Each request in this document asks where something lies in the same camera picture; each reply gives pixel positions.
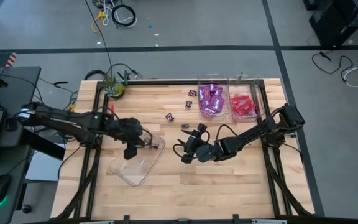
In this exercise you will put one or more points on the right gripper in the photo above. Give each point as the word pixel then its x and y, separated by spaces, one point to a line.
pixel 204 152

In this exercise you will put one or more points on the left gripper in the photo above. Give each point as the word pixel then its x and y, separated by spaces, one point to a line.
pixel 130 130

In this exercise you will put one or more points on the clear plastic bin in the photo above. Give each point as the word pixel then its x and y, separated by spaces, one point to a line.
pixel 225 81
pixel 259 90
pixel 135 171

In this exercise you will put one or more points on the purple Skittles candy pack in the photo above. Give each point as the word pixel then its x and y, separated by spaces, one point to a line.
pixel 219 92
pixel 213 88
pixel 204 93
pixel 204 104
pixel 209 111
pixel 217 104

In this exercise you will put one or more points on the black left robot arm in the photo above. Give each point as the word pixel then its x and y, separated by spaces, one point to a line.
pixel 67 119

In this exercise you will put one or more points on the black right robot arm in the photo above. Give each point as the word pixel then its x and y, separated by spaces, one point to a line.
pixel 250 133

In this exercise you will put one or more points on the potted green plant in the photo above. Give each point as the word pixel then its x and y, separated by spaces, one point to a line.
pixel 114 87

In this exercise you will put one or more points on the dark grey desk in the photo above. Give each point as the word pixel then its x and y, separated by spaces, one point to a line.
pixel 20 93

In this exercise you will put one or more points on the black caster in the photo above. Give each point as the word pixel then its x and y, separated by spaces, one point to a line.
pixel 26 209

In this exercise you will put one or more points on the small black device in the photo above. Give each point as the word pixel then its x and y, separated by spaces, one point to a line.
pixel 10 124

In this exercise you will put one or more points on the orange black striped marker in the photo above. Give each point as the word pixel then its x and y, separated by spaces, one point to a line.
pixel 11 59

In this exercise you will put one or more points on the black equipment cabinet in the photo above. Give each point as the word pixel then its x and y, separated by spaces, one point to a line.
pixel 342 18

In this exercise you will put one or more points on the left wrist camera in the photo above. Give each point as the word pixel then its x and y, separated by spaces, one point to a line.
pixel 130 153

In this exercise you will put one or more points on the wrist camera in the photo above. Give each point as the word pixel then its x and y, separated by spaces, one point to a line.
pixel 130 153
pixel 186 158

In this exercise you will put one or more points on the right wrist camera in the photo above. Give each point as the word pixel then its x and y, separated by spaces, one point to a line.
pixel 186 158

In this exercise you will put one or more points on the black table frame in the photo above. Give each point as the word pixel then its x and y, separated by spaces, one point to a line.
pixel 166 82

